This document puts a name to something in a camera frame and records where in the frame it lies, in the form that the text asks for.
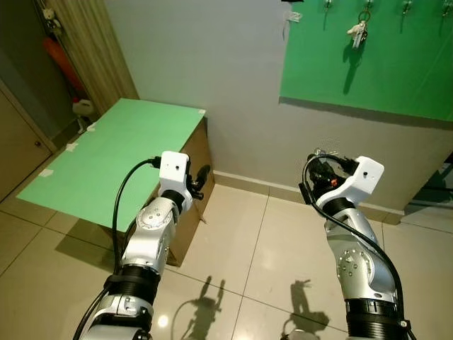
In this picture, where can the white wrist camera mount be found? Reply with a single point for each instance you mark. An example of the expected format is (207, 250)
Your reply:
(173, 168)
(364, 173)

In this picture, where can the brown wooden cabinet door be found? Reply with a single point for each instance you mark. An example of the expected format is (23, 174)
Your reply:
(18, 142)

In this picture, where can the beige skirting board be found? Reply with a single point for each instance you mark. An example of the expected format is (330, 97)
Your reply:
(269, 188)

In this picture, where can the green table cover board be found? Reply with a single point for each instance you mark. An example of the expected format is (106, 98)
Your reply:
(106, 156)

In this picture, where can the striped wooden wall panel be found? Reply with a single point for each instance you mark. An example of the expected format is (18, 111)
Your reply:
(92, 49)

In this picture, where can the brown cardboard box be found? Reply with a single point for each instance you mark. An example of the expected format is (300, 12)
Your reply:
(200, 142)

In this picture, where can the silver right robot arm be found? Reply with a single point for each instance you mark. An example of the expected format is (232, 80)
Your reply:
(357, 269)

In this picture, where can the dark low furniture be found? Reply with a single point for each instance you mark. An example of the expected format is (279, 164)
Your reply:
(435, 191)

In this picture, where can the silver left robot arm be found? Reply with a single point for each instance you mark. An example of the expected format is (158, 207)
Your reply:
(152, 227)

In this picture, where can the metal wall hook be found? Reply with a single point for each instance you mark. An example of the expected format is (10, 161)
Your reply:
(447, 7)
(367, 4)
(407, 7)
(327, 6)

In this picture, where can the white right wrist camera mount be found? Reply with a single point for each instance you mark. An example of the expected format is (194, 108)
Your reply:
(364, 173)

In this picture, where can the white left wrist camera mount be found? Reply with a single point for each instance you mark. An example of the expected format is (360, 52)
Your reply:
(173, 168)

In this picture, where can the small white object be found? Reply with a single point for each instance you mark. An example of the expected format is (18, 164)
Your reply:
(83, 106)

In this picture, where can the white paper tag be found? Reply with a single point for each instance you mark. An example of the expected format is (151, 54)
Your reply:
(294, 15)

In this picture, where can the green wall board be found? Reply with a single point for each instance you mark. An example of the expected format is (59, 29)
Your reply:
(396, 71)

